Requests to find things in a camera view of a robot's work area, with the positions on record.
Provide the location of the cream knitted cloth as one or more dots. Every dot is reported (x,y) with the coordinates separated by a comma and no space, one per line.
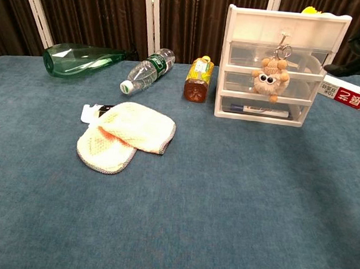
(130,127)

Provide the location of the dark brown curtain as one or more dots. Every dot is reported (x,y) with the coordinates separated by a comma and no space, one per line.
(93,9)

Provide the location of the yellow plastic toy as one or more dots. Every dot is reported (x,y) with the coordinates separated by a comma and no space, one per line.
(309,10)

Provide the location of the black and white packaged card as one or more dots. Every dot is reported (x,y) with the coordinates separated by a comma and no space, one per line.
(89,113)

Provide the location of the clear plastic drawer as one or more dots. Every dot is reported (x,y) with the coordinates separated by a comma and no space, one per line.
(237,83)
(228,110)
(245,55)

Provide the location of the white frame pole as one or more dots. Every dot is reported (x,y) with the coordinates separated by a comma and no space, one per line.
(152,17)
(37,8)
(274,0)

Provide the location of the tea bottle yellow label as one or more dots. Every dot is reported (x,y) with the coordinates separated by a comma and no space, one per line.
(198,80)

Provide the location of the red and white long box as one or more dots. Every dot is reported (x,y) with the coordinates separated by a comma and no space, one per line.
(348,93)

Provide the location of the white plastic drawer organizer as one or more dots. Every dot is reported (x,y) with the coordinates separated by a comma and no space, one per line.
(306,29)

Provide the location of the green glass vase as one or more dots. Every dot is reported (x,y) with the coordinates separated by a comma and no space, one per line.
(76,61)

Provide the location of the clear water bottle green label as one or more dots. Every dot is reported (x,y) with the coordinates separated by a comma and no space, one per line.
(147,71)

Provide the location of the blue and white marker pen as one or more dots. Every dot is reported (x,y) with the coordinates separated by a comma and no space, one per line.
(263,110)

